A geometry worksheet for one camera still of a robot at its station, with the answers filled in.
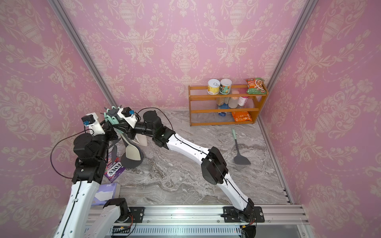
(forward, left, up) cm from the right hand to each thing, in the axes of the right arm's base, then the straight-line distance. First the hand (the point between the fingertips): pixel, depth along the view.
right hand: (116, 124), depth 66 cm
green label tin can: (+28, -55, -3) cm, 62 cm away
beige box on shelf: (+31, -54, -17) cm, 65 cm away
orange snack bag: (+30, -72, -33) cm, 85 cm away
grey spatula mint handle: (-3, -63, -36) cm, 73 cm away
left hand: (+2, +3, 0) cm, 4 cm away
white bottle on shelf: (+30, -63, -17) cm, 72 cm away
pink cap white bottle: (+29, -69, -15) cm, 76 cm away
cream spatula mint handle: (-3, -1, -21) cm, 21 cm away
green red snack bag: (+29, -74, -4) cm, 79 cm away
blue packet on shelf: (+33, -59, -32) cm, 74 cm away
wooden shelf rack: (+31, -50, -14) cm, 60 cm away
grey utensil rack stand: (-2, +7, -34) cm, 35 cm away
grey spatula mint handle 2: (-4, +6, -16) cm, 18 cm away
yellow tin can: (+28, -48, -3) cm, 56 cm away
